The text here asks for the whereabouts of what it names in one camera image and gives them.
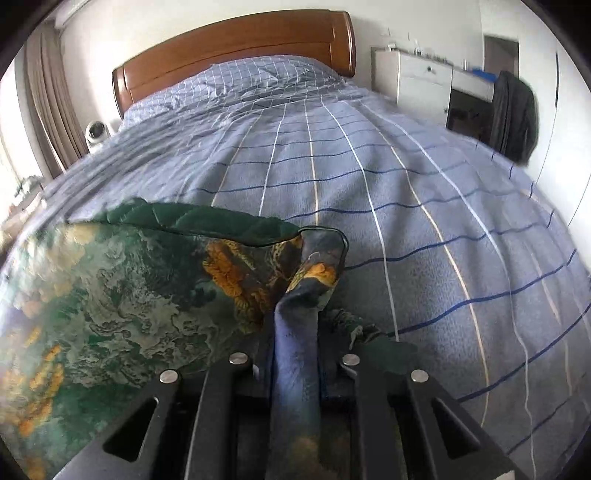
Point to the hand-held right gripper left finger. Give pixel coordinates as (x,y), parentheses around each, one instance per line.
(221,415)

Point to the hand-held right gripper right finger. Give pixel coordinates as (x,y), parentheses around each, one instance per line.
(374,415)

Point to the green printed padded jacket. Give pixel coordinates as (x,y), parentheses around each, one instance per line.
(115,295)

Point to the bed with blue checked sheet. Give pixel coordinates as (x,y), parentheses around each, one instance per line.
(369,161)

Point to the white desk fan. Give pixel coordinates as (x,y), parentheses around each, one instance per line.
(97,134)

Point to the black jacket on chair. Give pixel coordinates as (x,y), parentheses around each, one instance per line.
(512,115)

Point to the white desk with drawers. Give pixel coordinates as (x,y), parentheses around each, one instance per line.
(420,78)

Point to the beige curtain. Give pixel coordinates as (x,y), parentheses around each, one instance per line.
(55,101)

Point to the blue items on desk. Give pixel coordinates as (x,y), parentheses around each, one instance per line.
(482,75)

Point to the wooden headboard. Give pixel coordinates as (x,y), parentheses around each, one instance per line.
(231,50)

